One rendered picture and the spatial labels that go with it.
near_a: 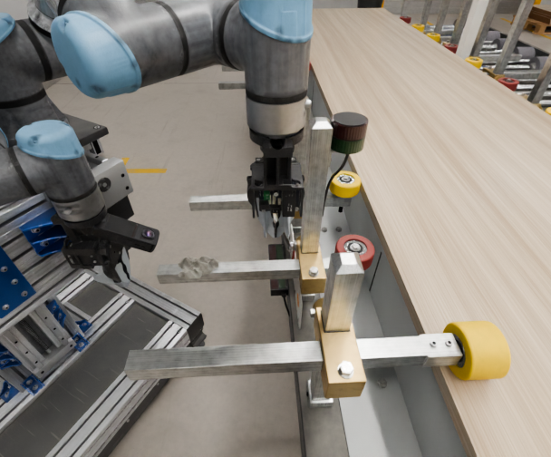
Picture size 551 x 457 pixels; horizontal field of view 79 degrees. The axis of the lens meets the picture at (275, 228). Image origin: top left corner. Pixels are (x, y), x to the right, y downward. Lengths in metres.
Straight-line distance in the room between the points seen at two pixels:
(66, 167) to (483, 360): 0.65
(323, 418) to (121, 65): 0.66
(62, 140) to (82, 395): 1.02
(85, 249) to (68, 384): 0.85
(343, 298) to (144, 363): 0.28
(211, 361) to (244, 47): 0.39
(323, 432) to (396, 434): 0.18
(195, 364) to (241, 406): 1.01
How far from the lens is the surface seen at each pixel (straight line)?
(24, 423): 1.49
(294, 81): 0.40
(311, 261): 0.72
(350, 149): 0.58
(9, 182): 0.60
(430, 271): 0.72
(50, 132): 0.59
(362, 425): 0.84
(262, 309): 1.70
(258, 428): 1.47
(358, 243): 0.73
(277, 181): 0.44
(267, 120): 0.41
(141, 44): 0.39
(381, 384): 0.87
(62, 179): 0.61
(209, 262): 0.72
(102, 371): 1.45
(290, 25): 0.39
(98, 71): 0.38
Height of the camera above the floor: 1.40
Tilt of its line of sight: 42 degrees down
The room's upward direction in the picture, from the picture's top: straight up
